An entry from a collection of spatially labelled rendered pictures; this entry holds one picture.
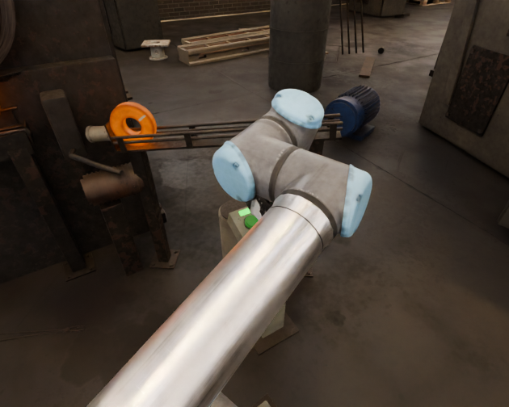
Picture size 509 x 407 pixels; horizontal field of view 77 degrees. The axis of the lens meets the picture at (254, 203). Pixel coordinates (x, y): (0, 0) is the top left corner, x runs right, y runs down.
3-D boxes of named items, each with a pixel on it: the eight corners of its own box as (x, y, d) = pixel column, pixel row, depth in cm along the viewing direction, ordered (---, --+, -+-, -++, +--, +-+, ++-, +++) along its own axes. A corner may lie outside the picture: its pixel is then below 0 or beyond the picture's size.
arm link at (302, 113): (259, 98, 51) (294, 75, 57) (247, 152, 62) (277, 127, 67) (307, 131, 49) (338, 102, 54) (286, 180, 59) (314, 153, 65)
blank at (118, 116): (137, 149, 123) (135, 153, 120) (104, 118, 115) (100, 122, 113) (166, 127, 116) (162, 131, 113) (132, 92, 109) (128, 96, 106)
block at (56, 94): (62, 150, 130) (37, 90, 115) (84, 145, 133) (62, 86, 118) (65, 162, 122) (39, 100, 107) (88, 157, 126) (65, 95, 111)
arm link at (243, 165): (261, 171, 42) (310, 127, 48) (199, 144, 47) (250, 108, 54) (265, 220, 48) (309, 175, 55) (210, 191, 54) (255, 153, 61)
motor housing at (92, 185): (114, 262, 156) (76, 169, 123) (158, 245, 165) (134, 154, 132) (120, 281, 148) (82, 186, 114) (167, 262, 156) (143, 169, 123)
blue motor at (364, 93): (318, 136, 260) (324, 94, 239) (350, 114, 295) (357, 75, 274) (353, 148, 245) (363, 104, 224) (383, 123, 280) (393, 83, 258)
